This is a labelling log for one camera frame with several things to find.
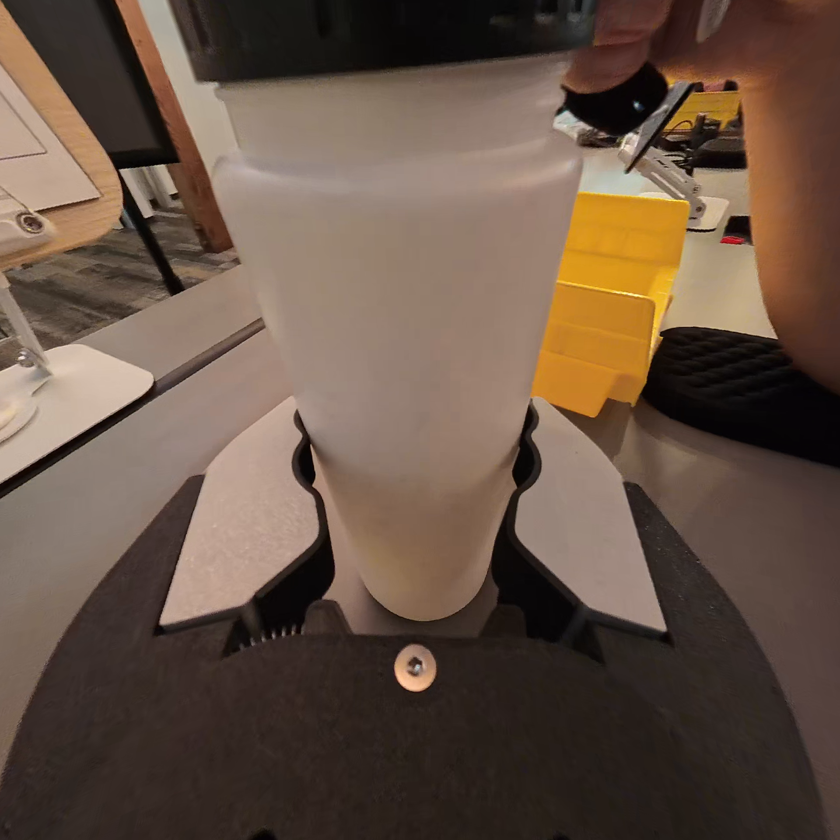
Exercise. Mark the person's right hand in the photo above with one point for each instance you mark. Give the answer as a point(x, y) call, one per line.
point(774, 39)

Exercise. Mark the white plastic bottle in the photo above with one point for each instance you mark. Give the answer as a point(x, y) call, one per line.
point(407, 328)

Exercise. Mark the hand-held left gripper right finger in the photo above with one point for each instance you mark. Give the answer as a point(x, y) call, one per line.
point(590, 544)

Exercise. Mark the printed instruction sheet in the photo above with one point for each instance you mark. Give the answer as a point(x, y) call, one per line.
point(33, 157)

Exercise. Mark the brown wooden post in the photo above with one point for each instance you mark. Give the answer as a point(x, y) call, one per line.
point(190, 170)

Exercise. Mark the yellow plastic bin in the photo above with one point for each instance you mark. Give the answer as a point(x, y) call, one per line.
point(610, 295)
point(712, 105)

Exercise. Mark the white metal desk stand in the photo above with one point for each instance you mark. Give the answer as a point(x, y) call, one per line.
point(682, 180)

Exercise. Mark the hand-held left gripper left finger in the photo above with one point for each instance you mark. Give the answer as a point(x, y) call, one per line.
point(236, 544)

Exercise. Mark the small black desk device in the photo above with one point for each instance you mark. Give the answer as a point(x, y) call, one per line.
point(738, 233)

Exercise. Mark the black wrist rest pad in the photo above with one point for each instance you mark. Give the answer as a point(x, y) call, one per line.
point(735, 387)
point(722, 154)

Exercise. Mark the wooden document board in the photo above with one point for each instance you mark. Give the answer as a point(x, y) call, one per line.
point(79, 118)

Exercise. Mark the person's right forearm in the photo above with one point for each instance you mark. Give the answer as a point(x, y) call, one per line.
point(800, 229)

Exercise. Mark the black bottle lid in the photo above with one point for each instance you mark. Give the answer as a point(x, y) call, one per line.
point(394, 33)

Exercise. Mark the white stand base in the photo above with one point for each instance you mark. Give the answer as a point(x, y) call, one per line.
point(85, 387)

